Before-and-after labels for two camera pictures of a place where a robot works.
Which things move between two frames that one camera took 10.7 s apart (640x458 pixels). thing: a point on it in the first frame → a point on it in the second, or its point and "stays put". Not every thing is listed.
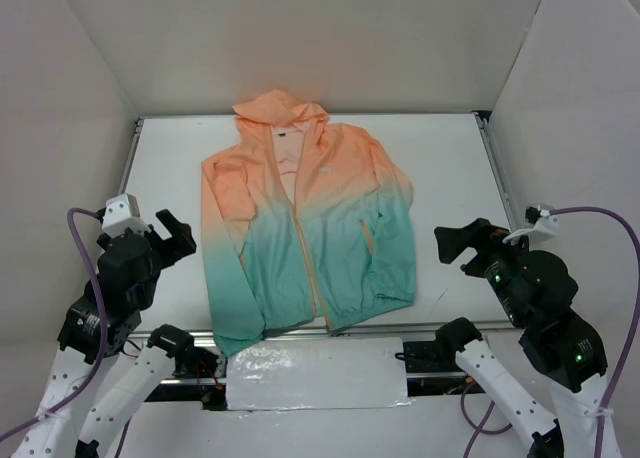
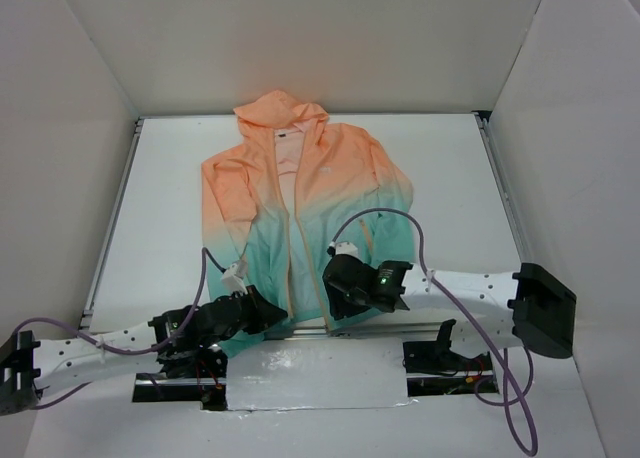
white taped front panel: (316, 372) stays put
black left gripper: (161, 238) → (251, 309)
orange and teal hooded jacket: (305, 222) stays put
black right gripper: (480, 246) → (338, 284)
